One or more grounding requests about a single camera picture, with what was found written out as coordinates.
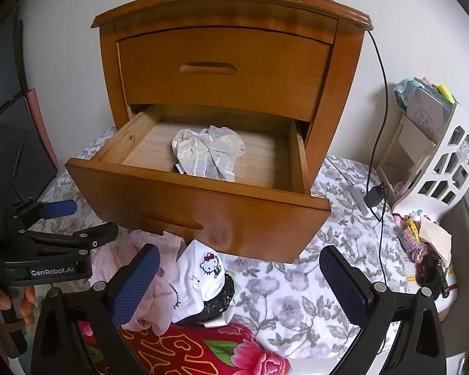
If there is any pink garment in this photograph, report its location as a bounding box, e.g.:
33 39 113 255
89 228 187 336

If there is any white Hello Kitty sock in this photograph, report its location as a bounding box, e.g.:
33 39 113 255
169 240 225 323

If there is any white and black sock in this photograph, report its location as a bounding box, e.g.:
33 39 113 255
176 273 235 328

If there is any wooden drawer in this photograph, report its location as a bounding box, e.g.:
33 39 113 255
119 27 330 122
67 104 330 263

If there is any cream sheer cloth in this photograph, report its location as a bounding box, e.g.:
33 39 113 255
171 125 245 182

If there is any grey floral bedsheet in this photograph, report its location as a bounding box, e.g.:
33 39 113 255
31 126 427 360

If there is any pile of small trinkets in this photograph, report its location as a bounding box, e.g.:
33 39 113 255
394 213 457 305

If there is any black power adapter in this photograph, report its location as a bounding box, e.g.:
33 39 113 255
363 185 389 208

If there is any red floral blanket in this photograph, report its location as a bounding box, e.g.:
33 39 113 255
78 319 292 375

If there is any white basket organizer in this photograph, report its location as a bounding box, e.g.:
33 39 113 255
377 106 469 221

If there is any wooden nightstand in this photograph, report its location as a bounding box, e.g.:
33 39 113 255
92 0 373 175

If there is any black cable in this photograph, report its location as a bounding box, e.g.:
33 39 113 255
222 0 392 286

